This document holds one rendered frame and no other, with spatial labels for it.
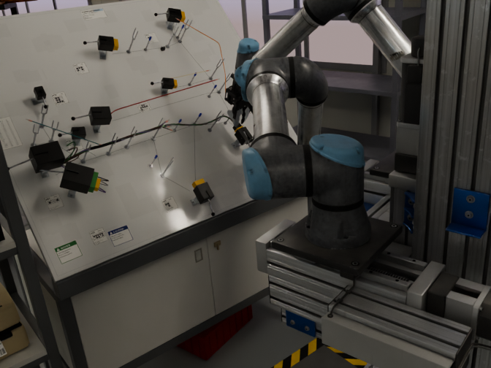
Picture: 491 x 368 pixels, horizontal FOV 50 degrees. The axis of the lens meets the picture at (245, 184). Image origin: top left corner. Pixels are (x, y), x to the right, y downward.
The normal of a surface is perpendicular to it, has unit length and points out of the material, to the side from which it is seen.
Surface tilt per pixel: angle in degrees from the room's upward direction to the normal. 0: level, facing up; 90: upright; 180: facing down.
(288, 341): 0
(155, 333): 90
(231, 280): 90
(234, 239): 90
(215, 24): 48
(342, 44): 90
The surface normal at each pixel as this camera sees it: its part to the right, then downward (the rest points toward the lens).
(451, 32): -0.62, 0.36
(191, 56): 0.41, -0.41
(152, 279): 0.62, 0.27
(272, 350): -0.07, -0.91
